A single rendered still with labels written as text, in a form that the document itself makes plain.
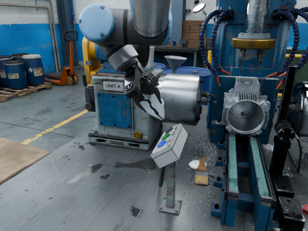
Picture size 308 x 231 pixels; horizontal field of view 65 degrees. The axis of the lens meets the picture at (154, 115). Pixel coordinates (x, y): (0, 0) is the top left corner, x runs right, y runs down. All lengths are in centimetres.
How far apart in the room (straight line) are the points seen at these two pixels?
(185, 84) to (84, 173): 59
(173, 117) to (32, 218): 68
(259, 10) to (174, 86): 46
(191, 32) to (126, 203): 553
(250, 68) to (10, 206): 123
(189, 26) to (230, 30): 483
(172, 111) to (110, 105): 30
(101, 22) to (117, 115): 62
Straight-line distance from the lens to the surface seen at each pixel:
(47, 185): 108
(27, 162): 264
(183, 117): 113
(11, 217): 99
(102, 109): 121
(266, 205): 82
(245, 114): 133
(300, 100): 117
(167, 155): 69
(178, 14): 618
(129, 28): 65
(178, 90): 110
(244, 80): 128
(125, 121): 118
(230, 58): 139
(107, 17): 65
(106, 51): 78
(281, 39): 140
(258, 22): 115
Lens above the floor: 140
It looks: 21 degrees down
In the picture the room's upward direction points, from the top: straight up
